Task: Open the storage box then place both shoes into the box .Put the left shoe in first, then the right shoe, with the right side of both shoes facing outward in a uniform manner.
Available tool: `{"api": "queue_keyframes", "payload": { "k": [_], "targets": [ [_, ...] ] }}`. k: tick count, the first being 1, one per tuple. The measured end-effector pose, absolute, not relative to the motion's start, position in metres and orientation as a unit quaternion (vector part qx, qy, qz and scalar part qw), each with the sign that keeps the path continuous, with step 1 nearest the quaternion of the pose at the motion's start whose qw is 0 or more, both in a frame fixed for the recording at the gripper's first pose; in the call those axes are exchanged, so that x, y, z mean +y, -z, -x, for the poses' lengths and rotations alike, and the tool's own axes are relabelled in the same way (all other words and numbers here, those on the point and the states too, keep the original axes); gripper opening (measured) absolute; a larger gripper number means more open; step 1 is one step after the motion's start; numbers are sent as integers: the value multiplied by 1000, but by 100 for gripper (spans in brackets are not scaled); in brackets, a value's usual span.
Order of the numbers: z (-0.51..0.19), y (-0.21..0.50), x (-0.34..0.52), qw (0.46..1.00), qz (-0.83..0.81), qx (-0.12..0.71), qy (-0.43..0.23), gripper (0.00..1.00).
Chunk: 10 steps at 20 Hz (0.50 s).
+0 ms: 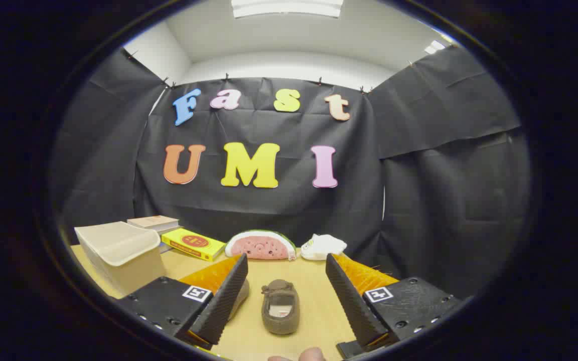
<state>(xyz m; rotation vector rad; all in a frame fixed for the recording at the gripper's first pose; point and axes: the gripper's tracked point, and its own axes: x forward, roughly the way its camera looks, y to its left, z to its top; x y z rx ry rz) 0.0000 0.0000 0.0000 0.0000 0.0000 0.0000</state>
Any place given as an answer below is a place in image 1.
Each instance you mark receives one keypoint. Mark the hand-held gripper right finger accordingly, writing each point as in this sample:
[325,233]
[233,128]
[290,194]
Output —
[351,301]

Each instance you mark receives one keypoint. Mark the large ceiling light panel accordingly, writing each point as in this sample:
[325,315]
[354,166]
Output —
[287,7]

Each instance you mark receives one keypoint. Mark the small ceiling light panel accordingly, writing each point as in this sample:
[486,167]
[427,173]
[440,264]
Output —
[434,47]

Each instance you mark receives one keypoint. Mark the watermelon slice plush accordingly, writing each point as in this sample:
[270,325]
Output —
[261,246]

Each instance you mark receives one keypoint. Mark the blue book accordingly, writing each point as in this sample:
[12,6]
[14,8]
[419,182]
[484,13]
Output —
[163,247]

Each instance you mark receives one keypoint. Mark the cream storage box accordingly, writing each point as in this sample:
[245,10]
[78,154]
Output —
[118,248]

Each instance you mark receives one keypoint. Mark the yellow book with red label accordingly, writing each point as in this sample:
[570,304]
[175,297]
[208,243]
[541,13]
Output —
[193,243]

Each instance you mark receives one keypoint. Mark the brown fuzzy shoe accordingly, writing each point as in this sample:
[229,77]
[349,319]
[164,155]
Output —
[241,296]
[280,313]

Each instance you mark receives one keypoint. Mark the white plush toy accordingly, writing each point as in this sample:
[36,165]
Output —
[323,246]

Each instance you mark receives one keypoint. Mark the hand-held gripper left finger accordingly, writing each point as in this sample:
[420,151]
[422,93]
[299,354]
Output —
[224,301]

